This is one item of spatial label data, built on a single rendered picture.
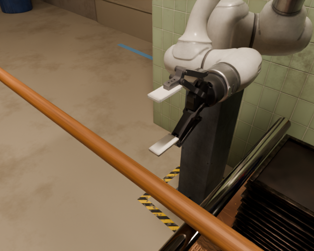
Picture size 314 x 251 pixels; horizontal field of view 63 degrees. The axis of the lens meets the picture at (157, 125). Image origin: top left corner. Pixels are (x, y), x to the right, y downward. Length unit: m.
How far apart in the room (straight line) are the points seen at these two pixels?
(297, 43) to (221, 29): 0.29
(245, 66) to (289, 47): 0.46
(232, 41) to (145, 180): 0.80
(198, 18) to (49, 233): 1.51
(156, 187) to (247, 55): 0.46
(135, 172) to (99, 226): 1.39
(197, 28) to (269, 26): 0.36
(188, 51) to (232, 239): 0.54
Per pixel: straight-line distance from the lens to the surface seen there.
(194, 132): 1.35
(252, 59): 0.73
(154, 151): 0.55
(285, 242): 0.95
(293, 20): 1.07
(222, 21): 1.08
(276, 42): 1.11
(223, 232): 0.36
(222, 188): 0.44
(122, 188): 1.93
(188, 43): 0.77
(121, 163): 0.43
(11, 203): 2.09
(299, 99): 1.62
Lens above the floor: 1.51
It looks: 39 degrees down
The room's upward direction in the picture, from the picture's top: straight up
